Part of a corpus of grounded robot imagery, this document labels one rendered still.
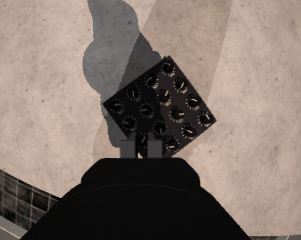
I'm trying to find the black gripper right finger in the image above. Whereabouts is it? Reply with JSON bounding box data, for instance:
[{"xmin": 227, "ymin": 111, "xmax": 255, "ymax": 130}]
[{"xmin": 146, "ymin": 132, "xmax": 162, "ymax": 158}]

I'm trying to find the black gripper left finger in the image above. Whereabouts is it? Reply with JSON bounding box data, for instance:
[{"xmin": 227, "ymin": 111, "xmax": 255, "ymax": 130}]
[{"xmin": 120, "ymin": 132, "xmax": 139, "ymax": 158}]

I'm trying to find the black knob box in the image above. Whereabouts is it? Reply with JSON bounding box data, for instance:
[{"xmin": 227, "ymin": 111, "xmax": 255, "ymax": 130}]
[{"xmin": 102, "ymin": 55, "xmax": 217, "ymax": 158}]

